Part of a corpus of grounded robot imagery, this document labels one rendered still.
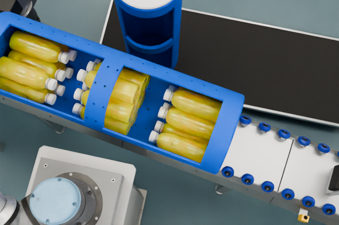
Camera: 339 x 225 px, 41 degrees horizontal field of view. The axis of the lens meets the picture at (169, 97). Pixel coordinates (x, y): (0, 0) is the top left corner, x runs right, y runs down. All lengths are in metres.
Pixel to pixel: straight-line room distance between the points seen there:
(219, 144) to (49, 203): 0.54
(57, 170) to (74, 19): 1.63
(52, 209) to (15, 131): 1.63
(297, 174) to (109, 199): 0.72
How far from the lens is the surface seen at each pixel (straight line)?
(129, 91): 1.48
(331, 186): 1.67
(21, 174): 2.74
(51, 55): 1.62
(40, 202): 1.20
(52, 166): 1.44
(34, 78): 1.60
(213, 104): 1.52
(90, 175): 1.42
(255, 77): 2.63
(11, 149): 2.78
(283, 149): 1.76
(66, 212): 1.19
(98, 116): 1.48
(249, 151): 1.73
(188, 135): 1.60
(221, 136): 1.41
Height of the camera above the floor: 2.61
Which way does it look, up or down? 75 degrees down
